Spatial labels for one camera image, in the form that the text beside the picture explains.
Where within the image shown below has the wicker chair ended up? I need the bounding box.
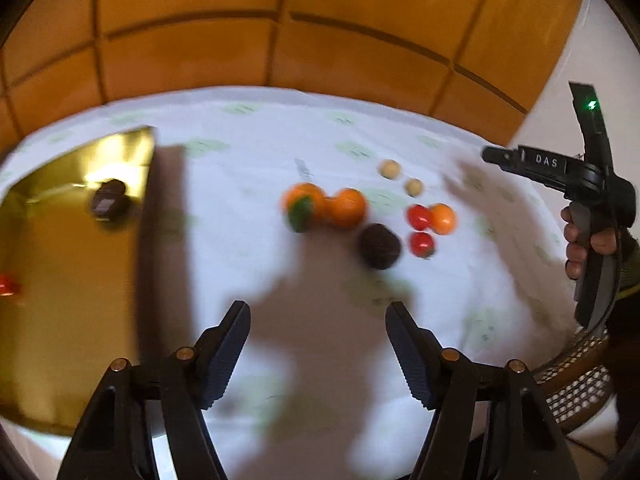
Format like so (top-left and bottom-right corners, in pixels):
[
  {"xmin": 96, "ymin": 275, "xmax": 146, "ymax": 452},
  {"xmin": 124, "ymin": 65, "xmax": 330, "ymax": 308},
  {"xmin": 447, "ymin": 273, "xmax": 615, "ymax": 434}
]
[{"xmin": 534, "ymin": 329, "xmax": 622, "ymax": 435}]

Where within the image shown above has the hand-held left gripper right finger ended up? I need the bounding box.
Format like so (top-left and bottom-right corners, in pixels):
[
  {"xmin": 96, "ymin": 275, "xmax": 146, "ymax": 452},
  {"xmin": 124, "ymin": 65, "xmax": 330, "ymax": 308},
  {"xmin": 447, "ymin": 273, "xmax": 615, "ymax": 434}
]
[{"xmin": 385, "ymin": 301, "xmax": 581, "ymax": 480}]

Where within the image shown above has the large orange without leaf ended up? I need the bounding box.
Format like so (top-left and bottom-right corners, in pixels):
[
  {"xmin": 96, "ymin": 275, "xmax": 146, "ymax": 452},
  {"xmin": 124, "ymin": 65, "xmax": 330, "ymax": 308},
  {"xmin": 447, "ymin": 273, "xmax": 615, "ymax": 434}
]
[{"xmin": 322, "ymin": 187, "xmax": 369, "ymax": 229}]

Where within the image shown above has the dark brown round fruit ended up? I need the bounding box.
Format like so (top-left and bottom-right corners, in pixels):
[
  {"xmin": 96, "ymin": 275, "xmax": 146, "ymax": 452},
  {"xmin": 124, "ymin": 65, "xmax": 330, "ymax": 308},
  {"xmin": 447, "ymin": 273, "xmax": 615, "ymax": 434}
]
[
  {"xmin": 358, "ymin": 223, "xmax": 402, "ymax": 271},
  {"xmin": 89, "ymin": 179, "xmax": 132, "ymax": 223}
]

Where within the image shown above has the gold metal tin tray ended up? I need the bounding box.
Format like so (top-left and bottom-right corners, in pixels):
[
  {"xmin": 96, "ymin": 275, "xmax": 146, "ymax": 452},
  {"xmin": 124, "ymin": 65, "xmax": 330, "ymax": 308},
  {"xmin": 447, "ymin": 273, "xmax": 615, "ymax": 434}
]
[{"xmin": 0, "ymin": 126, "xmax": 156, "ymax": 436}]

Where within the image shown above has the white green-patterned tablecloth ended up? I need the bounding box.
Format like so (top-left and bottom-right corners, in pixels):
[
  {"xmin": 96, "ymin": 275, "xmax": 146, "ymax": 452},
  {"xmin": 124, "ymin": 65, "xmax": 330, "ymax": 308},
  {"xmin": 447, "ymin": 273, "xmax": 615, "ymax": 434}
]
[{"xmin": 0, "ymin": 85, "xmax": 582, "ymax": 480}]

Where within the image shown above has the person's right hand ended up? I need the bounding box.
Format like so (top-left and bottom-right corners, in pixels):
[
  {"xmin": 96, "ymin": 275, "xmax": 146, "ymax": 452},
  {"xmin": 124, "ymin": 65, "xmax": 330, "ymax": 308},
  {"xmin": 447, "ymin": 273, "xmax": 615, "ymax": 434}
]
[{"xmin": 560, "ymin": 204, "xmax": 622, "ymax": 282}]

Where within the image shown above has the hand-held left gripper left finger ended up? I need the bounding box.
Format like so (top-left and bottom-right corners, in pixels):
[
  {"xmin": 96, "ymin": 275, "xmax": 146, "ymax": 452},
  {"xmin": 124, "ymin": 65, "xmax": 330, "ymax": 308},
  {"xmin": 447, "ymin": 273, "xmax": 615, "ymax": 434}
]
[{"xmin": 57, "ymin": 300, "xmax": 252, "ymax": 480}]

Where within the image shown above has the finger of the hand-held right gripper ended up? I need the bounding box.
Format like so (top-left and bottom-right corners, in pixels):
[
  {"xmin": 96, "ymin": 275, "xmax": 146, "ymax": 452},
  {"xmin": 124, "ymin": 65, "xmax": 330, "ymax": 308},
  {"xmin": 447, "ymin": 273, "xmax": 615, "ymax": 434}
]
[{"xmin": 482, "ymin": 144, "xmax": 585, "ymax": 195}]

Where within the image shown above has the large orange with green leaf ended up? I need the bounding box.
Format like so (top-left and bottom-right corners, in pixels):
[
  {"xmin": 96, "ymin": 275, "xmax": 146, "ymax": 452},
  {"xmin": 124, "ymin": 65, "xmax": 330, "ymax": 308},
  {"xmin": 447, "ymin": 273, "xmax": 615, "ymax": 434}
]
[{"xmin": 281, "ymin": 182, "xmax": 328, "ymax": 233}]

